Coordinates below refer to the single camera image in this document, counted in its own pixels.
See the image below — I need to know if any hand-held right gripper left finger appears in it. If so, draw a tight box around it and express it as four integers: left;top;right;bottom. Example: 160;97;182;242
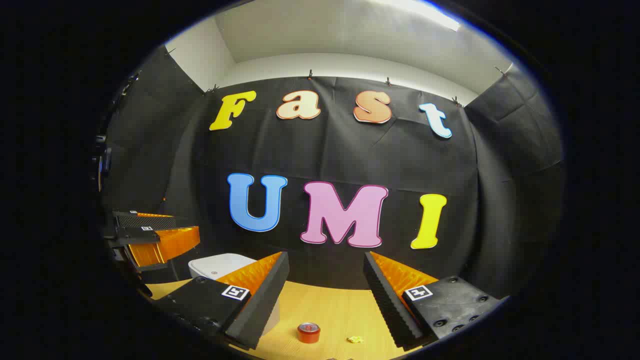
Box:
155;251;291;351

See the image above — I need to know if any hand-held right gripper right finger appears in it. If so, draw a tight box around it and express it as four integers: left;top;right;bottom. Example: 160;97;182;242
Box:
363;251;503;351

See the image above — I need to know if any red pop can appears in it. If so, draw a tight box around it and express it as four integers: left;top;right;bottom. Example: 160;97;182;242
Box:
297;322;322;345

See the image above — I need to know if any grey desktop garbage bin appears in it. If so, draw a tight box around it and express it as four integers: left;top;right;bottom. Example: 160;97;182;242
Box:
188;253;281;337

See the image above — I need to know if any wooden desktop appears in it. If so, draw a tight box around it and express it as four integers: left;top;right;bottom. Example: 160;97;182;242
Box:
144;278;417;360

